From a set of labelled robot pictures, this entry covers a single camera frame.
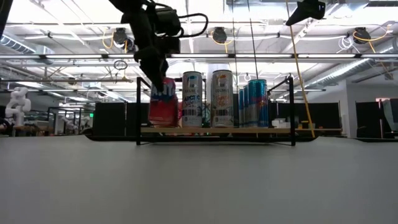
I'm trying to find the hanging black cable loop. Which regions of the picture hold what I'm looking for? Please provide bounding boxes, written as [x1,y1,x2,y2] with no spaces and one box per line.
[113,59,129,71]

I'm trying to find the black metal rack frame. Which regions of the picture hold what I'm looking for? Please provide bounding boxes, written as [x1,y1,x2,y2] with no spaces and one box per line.
[47,106,95,135]

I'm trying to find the silver ventilation duct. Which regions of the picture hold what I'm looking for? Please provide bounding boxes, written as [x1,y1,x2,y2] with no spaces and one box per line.
[306,37,398,91]

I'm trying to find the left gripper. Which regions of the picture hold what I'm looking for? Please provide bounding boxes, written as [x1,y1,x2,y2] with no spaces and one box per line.
[119,0,170,93]

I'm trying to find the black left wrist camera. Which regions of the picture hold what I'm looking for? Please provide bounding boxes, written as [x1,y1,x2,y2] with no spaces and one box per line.
[154,7,183,54]

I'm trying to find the black ceiling cable reel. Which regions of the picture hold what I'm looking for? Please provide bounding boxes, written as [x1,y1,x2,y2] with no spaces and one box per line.
[337,21,396,54]
[102,27,137,54]
[208,26,234,54]

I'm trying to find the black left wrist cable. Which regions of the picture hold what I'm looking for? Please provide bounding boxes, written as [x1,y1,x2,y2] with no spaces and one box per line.
[174,12,210,39]

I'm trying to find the white boxes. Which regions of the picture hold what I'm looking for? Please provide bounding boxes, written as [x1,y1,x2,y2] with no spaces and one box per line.
[271,117,292,129]

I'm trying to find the black-top white Celsius can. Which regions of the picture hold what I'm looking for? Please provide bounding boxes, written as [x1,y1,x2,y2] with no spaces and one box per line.
[182,70,203,128]
[211,69,234,128]

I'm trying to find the black partition panel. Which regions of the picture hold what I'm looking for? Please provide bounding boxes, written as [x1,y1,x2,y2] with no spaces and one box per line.
[89,101,152,141]
[264,101,342,136]
[355,101,385,139]

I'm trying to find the yellow extension cable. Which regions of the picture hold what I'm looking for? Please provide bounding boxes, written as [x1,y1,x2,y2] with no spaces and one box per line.
[284,0,317,139]

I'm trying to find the wooden shelf with black frame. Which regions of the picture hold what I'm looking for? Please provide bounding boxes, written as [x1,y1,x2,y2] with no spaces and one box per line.
[136,76,304,146]

